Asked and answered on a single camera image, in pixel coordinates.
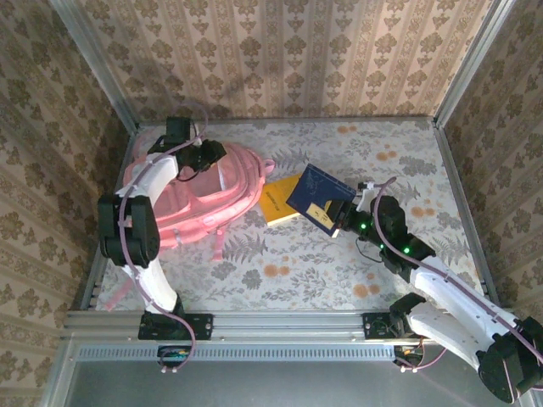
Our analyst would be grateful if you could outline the pink backpack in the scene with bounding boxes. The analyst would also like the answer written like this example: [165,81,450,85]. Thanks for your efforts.
[104,133,276,310]

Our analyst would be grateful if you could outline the dark blue book gold drawings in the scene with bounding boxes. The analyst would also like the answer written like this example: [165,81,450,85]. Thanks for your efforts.
[286,163,357,238]

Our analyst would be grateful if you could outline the yellow book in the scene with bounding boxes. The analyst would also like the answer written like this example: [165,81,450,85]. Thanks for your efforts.
[265,173,305,226]

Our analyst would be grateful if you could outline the floral tablecloth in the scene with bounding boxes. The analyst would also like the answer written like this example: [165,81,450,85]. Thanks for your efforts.
[95,118,489,313]

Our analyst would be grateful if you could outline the black connector board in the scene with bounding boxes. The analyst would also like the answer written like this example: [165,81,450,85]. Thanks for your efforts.
[392,343,425,368]
[156,343,192,369]

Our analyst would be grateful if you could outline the perforated metal strip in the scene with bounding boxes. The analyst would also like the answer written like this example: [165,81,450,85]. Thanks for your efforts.
[71,343,518,362]

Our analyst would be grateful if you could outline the grey metal panel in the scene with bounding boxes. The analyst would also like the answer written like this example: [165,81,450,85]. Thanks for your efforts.
[40,338,543,407]

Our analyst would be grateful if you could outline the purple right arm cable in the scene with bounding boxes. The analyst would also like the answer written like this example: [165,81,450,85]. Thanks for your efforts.
[355,177,543,374]

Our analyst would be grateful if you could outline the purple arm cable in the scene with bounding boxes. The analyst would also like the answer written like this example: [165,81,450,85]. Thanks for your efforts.
[117,101,209,374]
[355,177,543,374]

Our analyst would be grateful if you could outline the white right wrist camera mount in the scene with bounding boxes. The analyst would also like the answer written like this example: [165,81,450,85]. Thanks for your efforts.
[357,181,378,209]

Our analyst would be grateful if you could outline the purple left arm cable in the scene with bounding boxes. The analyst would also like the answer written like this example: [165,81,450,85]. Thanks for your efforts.
[117,101,209,374]

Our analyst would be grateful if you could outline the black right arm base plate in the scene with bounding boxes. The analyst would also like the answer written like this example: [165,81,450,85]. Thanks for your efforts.
[362,312,425,340]

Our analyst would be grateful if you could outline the thin aluminium edge rail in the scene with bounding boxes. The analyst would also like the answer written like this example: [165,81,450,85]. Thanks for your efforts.
[139,114,438,125]

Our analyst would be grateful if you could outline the aluminium corner post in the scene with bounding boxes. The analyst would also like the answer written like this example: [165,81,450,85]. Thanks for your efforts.
[432,0,510,128]
[50,0,141,132]

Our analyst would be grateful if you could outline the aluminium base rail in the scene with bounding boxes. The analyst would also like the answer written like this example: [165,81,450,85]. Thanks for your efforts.
[63,308,521,343]

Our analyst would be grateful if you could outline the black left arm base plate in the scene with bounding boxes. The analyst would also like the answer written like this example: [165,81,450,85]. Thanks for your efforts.
[137,312,213,341]

